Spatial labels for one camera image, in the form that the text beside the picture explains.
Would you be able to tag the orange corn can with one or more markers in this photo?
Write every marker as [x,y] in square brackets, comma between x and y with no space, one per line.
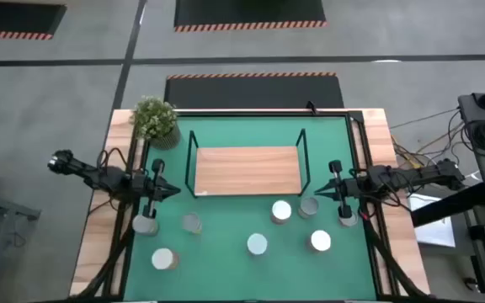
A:
[281,211]
[164,258]

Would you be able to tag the tall orange pineapple can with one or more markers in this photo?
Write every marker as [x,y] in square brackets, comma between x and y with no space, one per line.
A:
[320,240]

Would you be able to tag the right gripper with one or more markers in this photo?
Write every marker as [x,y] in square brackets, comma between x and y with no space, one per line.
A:
[352,187]

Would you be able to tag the peas can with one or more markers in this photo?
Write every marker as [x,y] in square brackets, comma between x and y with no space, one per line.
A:
[143,226]

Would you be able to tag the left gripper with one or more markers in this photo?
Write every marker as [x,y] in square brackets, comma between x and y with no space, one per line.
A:
[145,187]

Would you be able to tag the wooden shelf black metal frame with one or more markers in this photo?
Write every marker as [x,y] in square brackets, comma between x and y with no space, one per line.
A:
[246,170]

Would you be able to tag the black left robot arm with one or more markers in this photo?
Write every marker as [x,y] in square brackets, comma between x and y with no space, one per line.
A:
[78,169]

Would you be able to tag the spaghetti sauce can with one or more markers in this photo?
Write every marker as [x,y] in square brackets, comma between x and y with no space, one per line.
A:
[192,223]

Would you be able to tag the green chicken soup can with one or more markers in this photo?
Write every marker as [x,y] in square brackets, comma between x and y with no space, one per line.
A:
[308,207]

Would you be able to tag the black floor mat striped edge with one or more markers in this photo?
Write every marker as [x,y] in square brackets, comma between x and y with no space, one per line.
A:
[11,19]
[251,90]
[246,12]

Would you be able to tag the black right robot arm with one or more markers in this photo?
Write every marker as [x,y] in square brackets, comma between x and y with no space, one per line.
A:
[427,173]

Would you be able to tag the green plant in striped pot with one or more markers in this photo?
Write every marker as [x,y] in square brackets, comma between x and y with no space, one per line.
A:
[154,118]

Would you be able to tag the short pineapple rings can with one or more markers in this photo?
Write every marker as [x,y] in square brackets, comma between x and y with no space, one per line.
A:
[350,221]

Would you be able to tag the white paper sheet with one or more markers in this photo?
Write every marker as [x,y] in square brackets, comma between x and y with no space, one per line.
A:
[436,231]

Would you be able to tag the black slanted stand bar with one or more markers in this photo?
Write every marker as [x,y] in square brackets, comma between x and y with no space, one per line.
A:
[449,206]

